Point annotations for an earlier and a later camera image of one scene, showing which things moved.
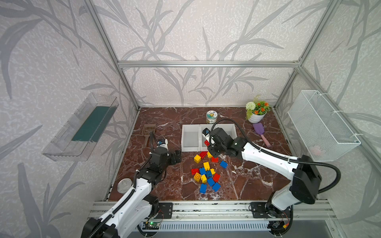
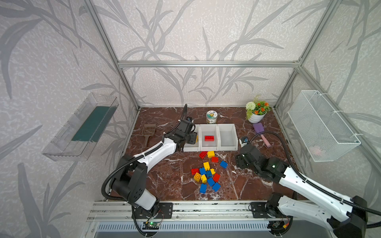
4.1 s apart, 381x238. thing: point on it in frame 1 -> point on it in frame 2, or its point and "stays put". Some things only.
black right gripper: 210,148 -> 239,161
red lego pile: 194,171 stays put
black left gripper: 178,156 -> 193,137
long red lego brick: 203,154 stays put
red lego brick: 216,160 stays put
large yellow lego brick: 197,177 stays put
